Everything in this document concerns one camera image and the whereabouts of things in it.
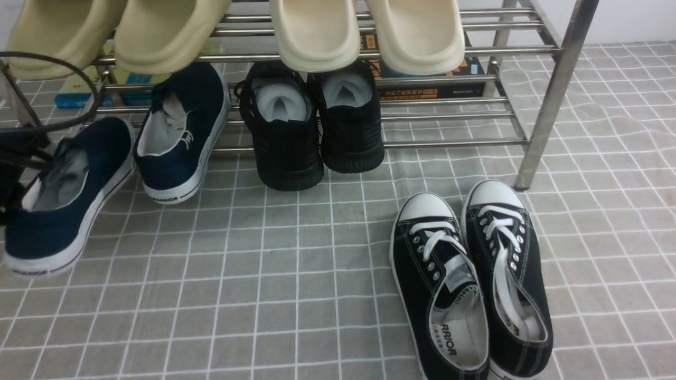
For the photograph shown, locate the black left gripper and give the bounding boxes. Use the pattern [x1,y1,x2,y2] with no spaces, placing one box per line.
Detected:
[1,128,52,226]

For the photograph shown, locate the navy slip-on shoe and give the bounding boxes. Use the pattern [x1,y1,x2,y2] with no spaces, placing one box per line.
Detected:
[3,117,135,278]
[133,62,230,205]

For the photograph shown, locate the stainless steel shoe rack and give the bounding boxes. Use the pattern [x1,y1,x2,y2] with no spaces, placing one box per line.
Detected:
[2,1,599,192]

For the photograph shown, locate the green and blue book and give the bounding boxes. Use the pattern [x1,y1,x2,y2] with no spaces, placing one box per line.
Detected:
[55,39,224,109]

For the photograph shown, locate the yellow-green foam slipper left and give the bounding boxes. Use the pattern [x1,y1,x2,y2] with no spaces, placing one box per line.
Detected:
[6,1,127,69]

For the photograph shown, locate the yellow-green foam slipper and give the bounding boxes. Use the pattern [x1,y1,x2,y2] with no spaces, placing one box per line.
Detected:
[114,1,232,74]
[6,1,127,69]

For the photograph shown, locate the yellow-green foam slipper right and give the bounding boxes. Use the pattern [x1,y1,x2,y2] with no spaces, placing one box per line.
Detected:
[114,1,232,74]

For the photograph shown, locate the grey grid pattern floor mat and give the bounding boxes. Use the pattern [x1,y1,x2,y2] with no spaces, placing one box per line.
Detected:
[1,42,675,379]

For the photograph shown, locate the black knit sneaker left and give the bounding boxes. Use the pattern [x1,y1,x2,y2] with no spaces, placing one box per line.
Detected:
[234,61,324,192]

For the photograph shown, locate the black knit sneaker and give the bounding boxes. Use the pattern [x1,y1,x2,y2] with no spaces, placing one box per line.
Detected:
[234,61,324,192]
[306,60,386,174]

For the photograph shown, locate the cream foam slipper left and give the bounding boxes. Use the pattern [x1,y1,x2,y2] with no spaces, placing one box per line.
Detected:
[269,1,361,73]

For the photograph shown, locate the cream foam slipper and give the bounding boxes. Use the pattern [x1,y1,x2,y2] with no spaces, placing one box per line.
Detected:
[365,1,465,75]
[269,1,361,73]

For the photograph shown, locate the black knit sneaker right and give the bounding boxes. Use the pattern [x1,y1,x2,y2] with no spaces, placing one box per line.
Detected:
[306,60,386,174]

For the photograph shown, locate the cream foam slipper right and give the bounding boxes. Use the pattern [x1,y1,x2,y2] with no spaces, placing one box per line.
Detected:
[365,1,465,75]

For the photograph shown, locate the black canvas lace-up shoe left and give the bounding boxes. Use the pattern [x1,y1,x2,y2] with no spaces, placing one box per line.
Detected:
[389,192,489,379]

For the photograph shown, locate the black canvas lace-up shoe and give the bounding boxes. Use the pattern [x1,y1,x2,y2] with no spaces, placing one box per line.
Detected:
[459,180,553,379]
[389,192,489,379]

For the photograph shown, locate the black and orange book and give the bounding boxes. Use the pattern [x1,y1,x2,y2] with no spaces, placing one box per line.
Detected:
[366,56,490,101]

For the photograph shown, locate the black canvas lace-up shoe right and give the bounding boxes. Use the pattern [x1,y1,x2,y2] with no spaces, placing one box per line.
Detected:
[459,180,553,379]

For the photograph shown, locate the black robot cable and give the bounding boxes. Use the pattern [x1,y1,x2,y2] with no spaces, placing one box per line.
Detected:
[0,51,105,135]

